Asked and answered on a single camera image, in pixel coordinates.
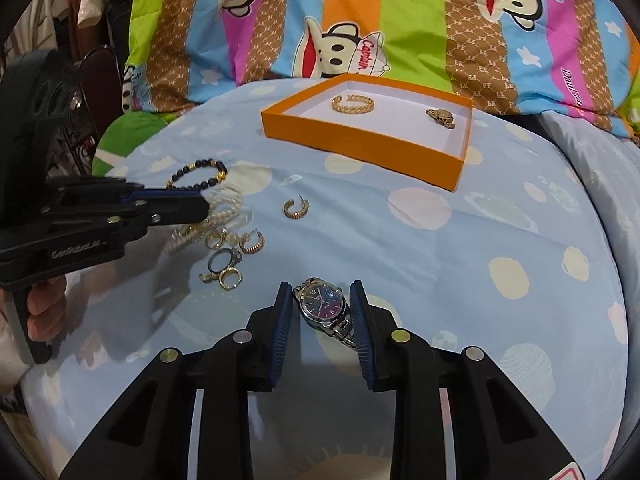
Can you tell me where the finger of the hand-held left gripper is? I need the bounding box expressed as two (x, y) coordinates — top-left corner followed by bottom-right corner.
(107, 194), (210, 248)
(47, 180), (173, 211)

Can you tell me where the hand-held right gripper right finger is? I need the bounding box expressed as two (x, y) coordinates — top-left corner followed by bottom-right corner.
(348, 280), (581, 480)

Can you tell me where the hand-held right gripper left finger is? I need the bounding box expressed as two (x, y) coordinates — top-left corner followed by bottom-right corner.
(60, 281), (293, 480)

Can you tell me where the silver wristwatch with blue dial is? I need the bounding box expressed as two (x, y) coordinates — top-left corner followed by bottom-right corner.
(292, 277), (360, 351)

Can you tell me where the pearl bracelet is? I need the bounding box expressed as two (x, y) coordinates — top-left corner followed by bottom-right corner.
(167, 185), (253, 253)

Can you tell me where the black bead bracelet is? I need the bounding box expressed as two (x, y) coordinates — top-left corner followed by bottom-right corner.
(166, 159), (228, 192)

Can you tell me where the silver ring with stone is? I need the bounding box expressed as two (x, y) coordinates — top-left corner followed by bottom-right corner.
(207, 247), (244, 271)

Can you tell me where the orange cardboard box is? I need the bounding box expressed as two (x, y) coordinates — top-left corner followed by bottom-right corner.
(260, 73), (475, 193)

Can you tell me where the person's left hand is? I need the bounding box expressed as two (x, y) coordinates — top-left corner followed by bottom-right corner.
(26, 276), (67, 343)

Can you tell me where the dark wooden furniture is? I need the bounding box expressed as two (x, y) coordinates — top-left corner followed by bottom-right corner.
(65, 45), (126, 161)

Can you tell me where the gold wristwatch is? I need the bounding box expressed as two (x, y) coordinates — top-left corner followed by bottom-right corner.
(425, 106), (457, 130)

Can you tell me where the pale blue quilt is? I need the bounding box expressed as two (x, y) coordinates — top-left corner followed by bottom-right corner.
(540, 110), (640, 281)

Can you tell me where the striped monkey print blanket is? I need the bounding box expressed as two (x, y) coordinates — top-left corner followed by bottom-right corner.
(95, 0), (640, 181)

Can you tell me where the gold chain bracelet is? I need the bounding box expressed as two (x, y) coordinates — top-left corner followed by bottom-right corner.
(331, 92), (376, 116)

